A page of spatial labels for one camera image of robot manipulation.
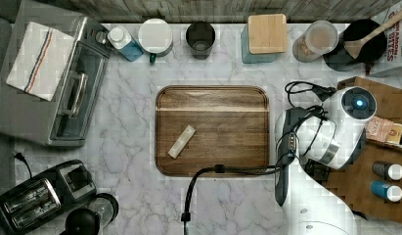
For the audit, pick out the silver toaster oven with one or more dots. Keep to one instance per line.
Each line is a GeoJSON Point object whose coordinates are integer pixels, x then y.
{"type": "Point", "coordinates": [64, 120]}

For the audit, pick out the clear lidded container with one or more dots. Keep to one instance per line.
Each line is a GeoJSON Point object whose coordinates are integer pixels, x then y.
{"type": "Point", "coordinates": [320, 38]}

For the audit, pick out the wooden shelf cabinet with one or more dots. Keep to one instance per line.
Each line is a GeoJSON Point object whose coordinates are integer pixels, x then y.
{"type": "Point", "coordinates": [353, 184]}

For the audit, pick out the black two-slot toaster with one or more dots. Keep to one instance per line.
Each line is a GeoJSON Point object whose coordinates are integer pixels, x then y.
{"type": "Point", "coordinates": [45, 196]}

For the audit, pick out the cereal box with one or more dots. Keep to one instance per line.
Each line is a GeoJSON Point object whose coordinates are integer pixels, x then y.
{"type": "Point", "coordinates": [390, 63]}

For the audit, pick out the teal canister wooden lid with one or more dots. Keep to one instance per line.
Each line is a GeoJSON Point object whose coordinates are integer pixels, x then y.
{"type": "Point", "coordinates": [263, 38]}

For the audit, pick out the black power plug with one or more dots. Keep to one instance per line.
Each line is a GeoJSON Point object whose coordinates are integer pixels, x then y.
{"type": "Point", "coordinates": [19, 156]}

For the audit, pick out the grey spice shaker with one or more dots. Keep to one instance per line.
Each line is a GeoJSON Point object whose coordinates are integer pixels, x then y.
{"type": "Point", "coordinates": [387, 171]}

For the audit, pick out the cream butter stick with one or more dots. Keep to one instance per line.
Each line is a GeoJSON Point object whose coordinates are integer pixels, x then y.
{"type": "Point", "coordinates": [181, 142]}

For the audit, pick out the wooden cutting board tray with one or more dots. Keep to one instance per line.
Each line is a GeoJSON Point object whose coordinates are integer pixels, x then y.
{"type": "Point", "coordinates": [231, 123]}

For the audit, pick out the blue liquid bottle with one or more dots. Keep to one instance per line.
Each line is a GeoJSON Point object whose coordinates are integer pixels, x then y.
{"type": "Point", "coordinates": [124, 43]}

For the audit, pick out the yellow tea box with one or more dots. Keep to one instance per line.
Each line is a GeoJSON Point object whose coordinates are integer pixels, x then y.
{"type": "Point", "coordinates": [394, 136]}

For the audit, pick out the blue spice shaker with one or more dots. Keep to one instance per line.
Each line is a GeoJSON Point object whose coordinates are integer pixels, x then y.
{"type": "Point", "coordinates": [392, 193]}

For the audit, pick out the pink snack packet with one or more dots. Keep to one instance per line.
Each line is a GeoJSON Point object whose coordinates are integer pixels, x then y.
{"type": "Point", "coordinates": [378, 128]}

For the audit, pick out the striped white dish towel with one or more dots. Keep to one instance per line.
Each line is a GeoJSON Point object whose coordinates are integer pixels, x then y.
{"type": "Point", "coordinates": [41, 61]}

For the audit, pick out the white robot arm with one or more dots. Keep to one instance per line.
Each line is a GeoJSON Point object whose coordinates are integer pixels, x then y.
{"type": "Point", "coordinates": [334, 138]}

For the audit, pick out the dark metal cup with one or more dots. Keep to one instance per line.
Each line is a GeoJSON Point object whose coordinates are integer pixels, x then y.
{"type": "Point", "coordinates": [200, 37]}

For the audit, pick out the wooden spoon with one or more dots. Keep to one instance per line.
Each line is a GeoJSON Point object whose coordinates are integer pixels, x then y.
{"type": "Point", "coordinates": [354, 47]}

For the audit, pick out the white lidded jar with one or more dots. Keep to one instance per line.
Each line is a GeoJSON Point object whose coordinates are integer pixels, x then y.
{"type": "Point", "coordinates": [155, 37]}

